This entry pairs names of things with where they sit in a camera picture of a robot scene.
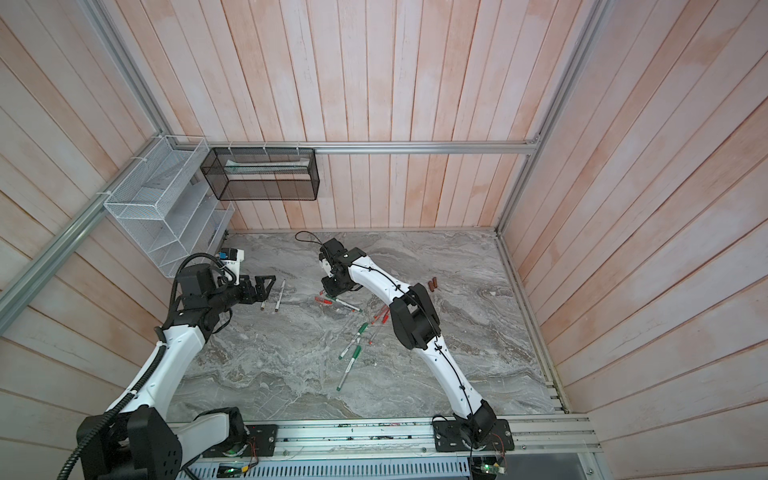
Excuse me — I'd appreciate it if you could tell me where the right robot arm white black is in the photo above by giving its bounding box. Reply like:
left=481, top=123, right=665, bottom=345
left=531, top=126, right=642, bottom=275
left=319, top=238, right=497, bottom=449

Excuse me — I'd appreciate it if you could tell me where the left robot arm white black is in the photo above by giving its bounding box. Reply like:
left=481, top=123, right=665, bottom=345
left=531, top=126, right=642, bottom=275
left=58, top=254, right=276, bottom=479

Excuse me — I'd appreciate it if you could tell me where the red gel pen cluster one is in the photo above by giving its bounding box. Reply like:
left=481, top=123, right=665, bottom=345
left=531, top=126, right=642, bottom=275
left=370, top=305, right=390, bottom=325

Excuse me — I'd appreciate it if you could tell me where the red gel pen cluster three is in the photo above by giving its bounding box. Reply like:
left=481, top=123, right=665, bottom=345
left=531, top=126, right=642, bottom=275
left=368, top=323, right=385, bottom=345

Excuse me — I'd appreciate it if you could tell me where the black mesh basket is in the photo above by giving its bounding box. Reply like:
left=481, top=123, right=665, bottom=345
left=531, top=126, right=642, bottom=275
left=201, top=146, right=320, bottom=201

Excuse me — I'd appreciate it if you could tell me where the green circuit board left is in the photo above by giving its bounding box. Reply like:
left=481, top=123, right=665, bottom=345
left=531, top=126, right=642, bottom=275
left=216, top=463, right=250, bottom=479

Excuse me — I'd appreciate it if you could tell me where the green circuit board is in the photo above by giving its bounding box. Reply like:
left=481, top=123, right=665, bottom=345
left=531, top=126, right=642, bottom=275
left=469, top=457, right=506, bottom=480
left=216, top=463, right=250, bottom=479

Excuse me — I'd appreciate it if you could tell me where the green circuit board right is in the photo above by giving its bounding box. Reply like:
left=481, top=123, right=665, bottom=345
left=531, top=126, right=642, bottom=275
left=469, top=457, right=506, bottom=480

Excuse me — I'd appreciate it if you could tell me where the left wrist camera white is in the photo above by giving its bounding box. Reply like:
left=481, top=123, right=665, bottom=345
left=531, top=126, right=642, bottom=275
left=218, top=247, right=245, bottom=285

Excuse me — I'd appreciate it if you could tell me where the white wire mesh shelf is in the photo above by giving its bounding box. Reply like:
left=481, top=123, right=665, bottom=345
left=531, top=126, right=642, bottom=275
left=104, top=135, right=234, bottom=278

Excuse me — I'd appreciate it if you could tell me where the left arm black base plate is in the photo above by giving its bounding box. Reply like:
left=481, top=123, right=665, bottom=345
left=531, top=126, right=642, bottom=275
left=202, top=424, right=279, bottom=460

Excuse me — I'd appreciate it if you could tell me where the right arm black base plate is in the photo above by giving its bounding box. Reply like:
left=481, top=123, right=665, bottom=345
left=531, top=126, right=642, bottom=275
left=431, top=416, right=515, bottom=453

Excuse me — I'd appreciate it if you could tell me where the aluminium frame rail back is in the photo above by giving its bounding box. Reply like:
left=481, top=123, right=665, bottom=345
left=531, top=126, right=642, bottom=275
left=202, top=139, right=539, bottom=155

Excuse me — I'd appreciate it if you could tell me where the aluminium frame rail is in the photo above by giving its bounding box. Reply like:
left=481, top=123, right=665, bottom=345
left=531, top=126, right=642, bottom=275
left=202, top=139, right=539, bottom=155
left=1, top=133, right=165, bottom=334

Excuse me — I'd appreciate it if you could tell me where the aluminium frame rail left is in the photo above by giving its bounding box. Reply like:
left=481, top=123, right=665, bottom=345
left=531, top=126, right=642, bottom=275
left=1, top=133, right=165, bottom=334

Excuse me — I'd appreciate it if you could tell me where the black corrugated cable left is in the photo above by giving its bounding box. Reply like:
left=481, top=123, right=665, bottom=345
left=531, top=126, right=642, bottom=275
left=56, top=341, right=169, bottom=480

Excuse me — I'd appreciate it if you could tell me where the aluminium mounting rail front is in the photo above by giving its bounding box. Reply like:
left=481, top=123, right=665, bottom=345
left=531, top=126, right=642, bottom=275
left=170, top=414, right=602, bottom=463

